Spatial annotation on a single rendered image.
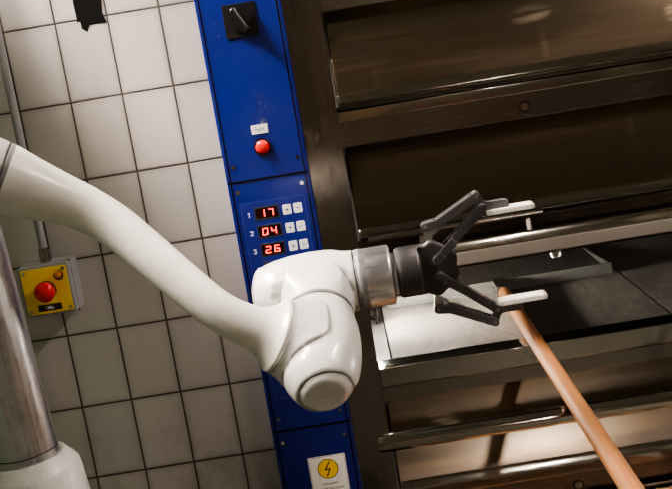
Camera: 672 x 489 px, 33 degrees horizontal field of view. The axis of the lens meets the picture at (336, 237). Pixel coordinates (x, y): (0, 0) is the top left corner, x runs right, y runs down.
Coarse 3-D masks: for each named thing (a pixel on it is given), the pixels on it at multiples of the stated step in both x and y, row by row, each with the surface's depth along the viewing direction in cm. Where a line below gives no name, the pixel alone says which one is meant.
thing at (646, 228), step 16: (640, 224) 205; (656, 224) 205; (544, 240) 205; (560, 240) 205; (576, 240) 205; (592, 240) 205; (608, 240) 205; (464, 256) 206; (480, 256) 206; (496, 256) 206; (512, 256) 206
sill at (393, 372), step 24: (552, 336) 227; (576, 336) 225; (600, 336) 224; (624, 336) 224; (648, 336) 224; (384, 360) 230; (408, 360) 227; (432, 360) 225; (456, 360) 224; (480, 360) 224; (504, 360) 224; (528, 360) 224; (384, 384) 225
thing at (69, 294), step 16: (64, 256) 219; (32, 272) 213; (48, 272) 213; (64, 272) 213; (32, 288) 213; (64, 288) 214; (80, 288) 219; (32, 304) 214; (48, 304) 214; (64, 304) 214; (80, 304) 217
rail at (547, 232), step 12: (612, 216) 206; (624, 216) 205; (636, 216) 205; (648, 216) 205; (660, 216) 205; (540, 228) 206; (552, 228) 205; (564, 228) 205; (576, 228) 205; (588, 228) 205; (600, 228) 205; (468, 240) 206; (480, 240) 206; (492, 240) 206; (504, 240) 206; (516, 240) 206; (528, 240) 206; (456, 252) 206
